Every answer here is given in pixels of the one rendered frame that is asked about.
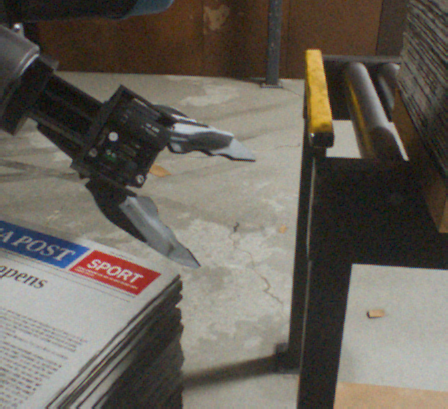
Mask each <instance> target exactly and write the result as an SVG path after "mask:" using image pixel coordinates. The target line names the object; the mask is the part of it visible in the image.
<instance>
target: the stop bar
mask: <svg viewBox="0 0 448 409"><path fill-rule="evenodd" d="M304 60H305V61H304V63H303V66H305V79H306V97H307V116H308V118H307V120H306V125H307V126H308V134H309V146H310V147H317V148H332V147H333V146H334V140H335V134H334V128H333V123H332V116H331V110H330V103H329V97H328V91H327V84H326V78H324V71H323V65H322V59H321V52H320V50H305V55H304Z"/></svg>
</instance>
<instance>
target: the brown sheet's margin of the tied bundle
mask: <svg viewBox="0 0 448 409"><path fill-rule="evenodd" d="M399 93H401V88H396V89H395V97H394V105H393V113H392V121H393V124H394V127H395V129H396V132H397V134H399V138H400V140H401V142H402V145H403V147H404V150H405V152H406V156H407V158H408V160H409V163H410V165H411V169H413V171H414V174H415V176H416V178H417V181H418V183H419V187H420V189H421V192H422V194H423V197H424V200H426V202H427V205H428V207H429V210H430V212H431V216H432V218H433V220H434V223H435V225H436V228H437V231H439V233H448V193H447V197H446V192H447V189H446V187H445V185H444V182H443V180H442V179H441V177H440V175H438V173H437V171H436V169H435V166H434V164H433V163H432V161H431V159H430V157H429V155H428V152H427V150H426V148H424V146H423V144H422V142H421V140H420V139H419V136H418V134H417V132H416V129H415V127H414V125H413V123H411V122H412V120H410V118H409V116H408V114H407V111H406V109H405V106H404V104H403V102H402V99H401V97H400V95H399ZM445 197H446V203H445ZM444 203H445V207H444ZM443 208H444V211H443ZM442 214H443V217H442ZM441 219H442V221H441ZM440 225H441V226H440Z"/></svg>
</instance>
